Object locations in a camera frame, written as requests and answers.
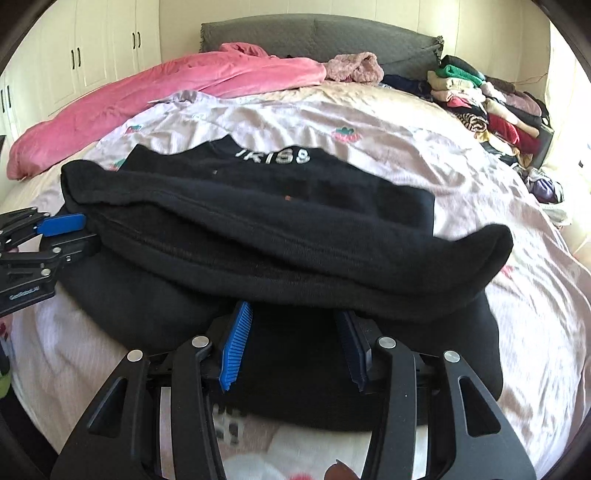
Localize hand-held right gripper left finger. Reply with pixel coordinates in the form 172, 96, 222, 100
50, 300, 254, 480

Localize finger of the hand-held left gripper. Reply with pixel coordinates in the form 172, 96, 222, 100
0, 208, 88, 246
0, 232, 101, 278

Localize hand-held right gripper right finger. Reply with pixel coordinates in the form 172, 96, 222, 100
334, 310, 540, 480

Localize black sweater with orange cuff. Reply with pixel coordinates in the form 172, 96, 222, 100
60, 134, 516, 435

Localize heap of purple clothes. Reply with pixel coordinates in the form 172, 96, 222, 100
513, 164, 574, 228

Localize pile of folded clothes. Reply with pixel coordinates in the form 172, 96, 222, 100
427, 54, 553, 168

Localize pink blanket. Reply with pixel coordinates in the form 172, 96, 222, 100
7, 42, 329, 181

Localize white wardrobe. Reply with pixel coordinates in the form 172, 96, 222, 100
0, 0, 161, 141

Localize lilac strawberry print blanket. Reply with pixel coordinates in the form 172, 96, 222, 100
9, 90, 591, 480

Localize cream bed sheet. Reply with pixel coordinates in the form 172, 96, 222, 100
217, 82, 469, 121

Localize dark navy cloth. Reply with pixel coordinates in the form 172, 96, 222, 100
380, 74, 435, 99

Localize pink fuzzy garment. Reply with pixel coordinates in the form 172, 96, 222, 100
325, 52, 385, 85

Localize grey quilted headboard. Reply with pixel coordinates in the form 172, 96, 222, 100
199, 18, 447, 66

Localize white curtain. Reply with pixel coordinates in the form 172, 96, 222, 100
544, 25, 591, 259

